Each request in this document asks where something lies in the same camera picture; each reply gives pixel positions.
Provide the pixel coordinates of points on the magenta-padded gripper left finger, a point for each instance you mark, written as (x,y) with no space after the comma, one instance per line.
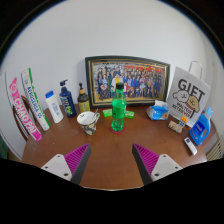
(60,165)

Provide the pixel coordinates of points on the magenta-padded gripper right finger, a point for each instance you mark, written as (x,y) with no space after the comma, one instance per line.
(164,165)

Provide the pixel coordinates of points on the green plastic drink bottle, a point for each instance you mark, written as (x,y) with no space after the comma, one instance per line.
(118,111)

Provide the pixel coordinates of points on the white remote control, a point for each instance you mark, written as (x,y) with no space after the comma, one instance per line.
(190,146)

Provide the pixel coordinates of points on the small patterned snack pack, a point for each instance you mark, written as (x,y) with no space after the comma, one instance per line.
(175,127)

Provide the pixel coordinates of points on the colourful puzzle cube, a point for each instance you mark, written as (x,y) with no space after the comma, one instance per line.
(183,120)

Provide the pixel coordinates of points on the patterned ceramic mug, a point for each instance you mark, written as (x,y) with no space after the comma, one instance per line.
(87,123)

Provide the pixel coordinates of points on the blue detergent bottle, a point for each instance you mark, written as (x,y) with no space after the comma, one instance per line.
(200,130)

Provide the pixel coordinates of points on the blue tissue pack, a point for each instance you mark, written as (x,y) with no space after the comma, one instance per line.
(158,112)

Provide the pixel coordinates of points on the white radiator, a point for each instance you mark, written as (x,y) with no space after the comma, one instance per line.
(216,148)

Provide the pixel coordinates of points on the white bottle with blue cap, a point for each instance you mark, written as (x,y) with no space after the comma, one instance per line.
(55,108)

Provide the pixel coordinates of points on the dark blue pump bottle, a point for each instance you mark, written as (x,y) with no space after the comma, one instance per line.
(68,103)

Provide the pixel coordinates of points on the long pink printed box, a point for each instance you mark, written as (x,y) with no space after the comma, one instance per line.
(25,113)

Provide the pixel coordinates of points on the dark amber pump bottle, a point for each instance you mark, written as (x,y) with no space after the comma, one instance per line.
(83,101)

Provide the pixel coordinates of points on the long green white box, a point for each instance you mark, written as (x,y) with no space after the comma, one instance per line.
(35,101)

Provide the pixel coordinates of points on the white printed paper bag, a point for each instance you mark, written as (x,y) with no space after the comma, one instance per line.
(186,96)

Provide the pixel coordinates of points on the framed group picture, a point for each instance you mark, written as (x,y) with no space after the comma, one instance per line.
(140,78)

